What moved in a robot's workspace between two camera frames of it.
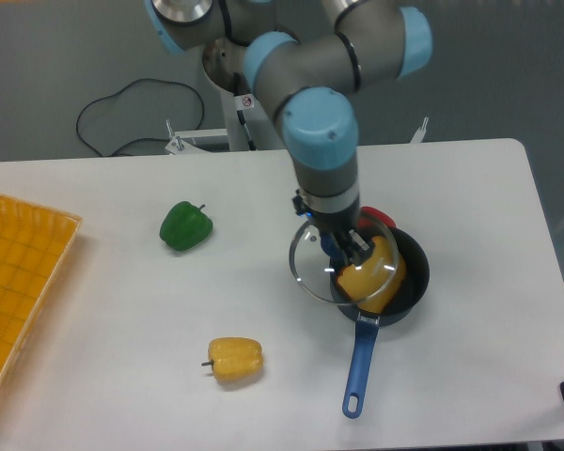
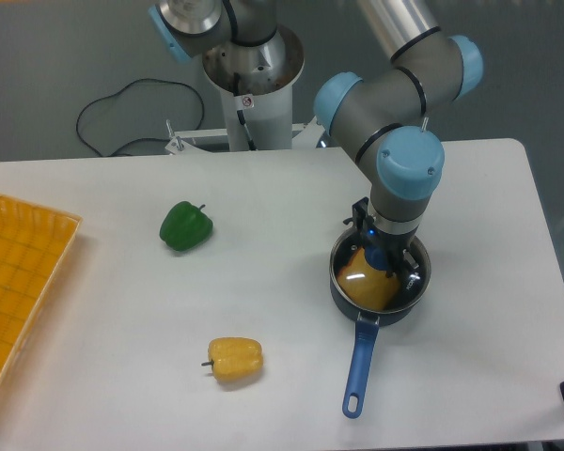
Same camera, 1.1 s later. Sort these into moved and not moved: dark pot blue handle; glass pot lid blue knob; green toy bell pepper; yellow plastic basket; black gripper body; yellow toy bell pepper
Moved: black gripper body; glass pot lid blue knob
Not moved: yellow plastic basket; dark pot blue handle; green toy bell pepper; yellow toy bell pepper
